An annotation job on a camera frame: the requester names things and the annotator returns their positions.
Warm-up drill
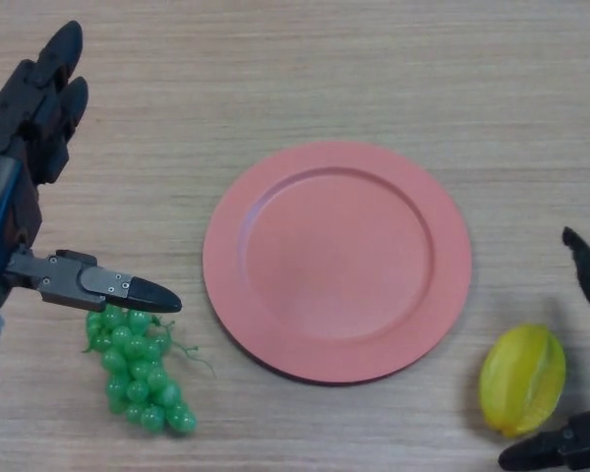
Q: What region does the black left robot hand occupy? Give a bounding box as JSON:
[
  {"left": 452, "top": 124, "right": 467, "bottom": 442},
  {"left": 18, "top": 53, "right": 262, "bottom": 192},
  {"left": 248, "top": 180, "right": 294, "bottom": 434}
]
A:
[{"left": 0, "top": 20, "right": 184, "bottom": 316}]

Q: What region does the yellow starfruit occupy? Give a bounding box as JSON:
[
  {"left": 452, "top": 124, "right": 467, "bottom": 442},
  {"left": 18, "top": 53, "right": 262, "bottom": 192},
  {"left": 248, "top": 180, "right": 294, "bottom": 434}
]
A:
[{"left": 478, "top": 323, "right": 567, "bottom": 439}]

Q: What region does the pink round plate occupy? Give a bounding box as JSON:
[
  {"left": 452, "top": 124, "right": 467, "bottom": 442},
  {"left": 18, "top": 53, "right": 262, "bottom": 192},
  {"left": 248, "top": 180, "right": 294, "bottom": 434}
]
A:
[{"left": 202, "top": 141, "right": 473, "bottom": 386}]

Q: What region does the green grape bunch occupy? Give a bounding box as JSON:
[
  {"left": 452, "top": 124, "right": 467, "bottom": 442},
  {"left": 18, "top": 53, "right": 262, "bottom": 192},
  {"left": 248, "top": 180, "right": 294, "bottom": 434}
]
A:
[{"left": 82, "top": 304, "right": 216, "bottom": 438}]

